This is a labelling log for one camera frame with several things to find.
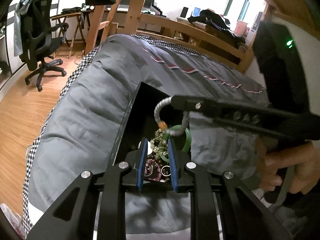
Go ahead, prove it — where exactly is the wooden bed frame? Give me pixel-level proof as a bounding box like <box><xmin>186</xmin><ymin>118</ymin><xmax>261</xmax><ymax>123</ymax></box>
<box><xmin>85</xmin><ymin>0</ymin><xmax>253</xmax><ymax>73</ymax></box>

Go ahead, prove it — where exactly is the black jewelry box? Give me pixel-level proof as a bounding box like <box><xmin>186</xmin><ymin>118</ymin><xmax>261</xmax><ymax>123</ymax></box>
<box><xmin>108</xmin><ymin>82</ymin><xmax>185</xmax><ymax>190</ymax></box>

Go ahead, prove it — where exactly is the clear crystal bead bracelet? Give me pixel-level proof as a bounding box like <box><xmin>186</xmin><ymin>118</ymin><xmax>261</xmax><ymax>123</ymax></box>
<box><xmin>150</xmin><ymin>128</ymin><xmax>169</xmax><ymax>159</ymax></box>

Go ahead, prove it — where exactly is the wooden folding table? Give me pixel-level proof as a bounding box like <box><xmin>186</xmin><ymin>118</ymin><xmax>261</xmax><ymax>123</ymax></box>
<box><xmin>50</xmin><ymin>11</ymin><xmax>90</xmax><ymax>58</ymax></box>

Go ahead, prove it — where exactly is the black office chair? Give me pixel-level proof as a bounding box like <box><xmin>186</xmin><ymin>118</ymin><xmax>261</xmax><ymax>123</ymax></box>
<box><xmin>14</xmin><ymin>0</ymin><xmax>69</xmax><ymax>92</ymax></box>

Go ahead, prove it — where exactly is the grey duvet with red trim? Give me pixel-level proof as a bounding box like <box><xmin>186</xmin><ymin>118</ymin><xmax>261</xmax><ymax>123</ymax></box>
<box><xmin>28</xmin><ymin>33</ymin><xmax>271</xmax><ymax>235</ymax></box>

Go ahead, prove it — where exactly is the green jade bangle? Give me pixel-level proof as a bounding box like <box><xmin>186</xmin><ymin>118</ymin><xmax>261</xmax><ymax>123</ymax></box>
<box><xmin>156</xmin><ymin>128</ymin><xmax>191</xmax><ymax>163</ymax></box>

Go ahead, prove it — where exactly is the grey bead bracelet orange bead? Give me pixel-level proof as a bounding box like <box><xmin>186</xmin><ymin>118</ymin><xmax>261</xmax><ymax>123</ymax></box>
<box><xmin>153</xmin><ymin>96</ymin><xmax>190</xmax><ymax>138</ymax></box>

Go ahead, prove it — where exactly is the white round sticker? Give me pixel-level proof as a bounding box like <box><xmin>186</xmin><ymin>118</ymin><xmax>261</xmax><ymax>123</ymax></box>
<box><xmin>138</xmin><ymin>141</ymin><xmax>153</xmax><ymax>155</ymax></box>

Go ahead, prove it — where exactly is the black clothes pile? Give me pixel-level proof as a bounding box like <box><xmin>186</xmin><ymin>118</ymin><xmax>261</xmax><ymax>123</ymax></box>
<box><xmin>187</xmin><ymin>9</ymin><xmax>246</xmax><ymax>45</ymax></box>

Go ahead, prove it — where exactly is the person's right hand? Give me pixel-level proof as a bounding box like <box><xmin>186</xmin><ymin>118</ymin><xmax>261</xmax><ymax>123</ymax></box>
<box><xmin>255</xmin><ymin>138</ymin><xmax>319</xmax><ymax>194</ymax></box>

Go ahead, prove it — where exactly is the pink bead bracelet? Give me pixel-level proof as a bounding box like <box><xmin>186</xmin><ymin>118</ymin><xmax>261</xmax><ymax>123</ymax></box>
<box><xmin>143</xmin><ymin>155</ymin><xmax>171</xmax><ymax>183</ymax></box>

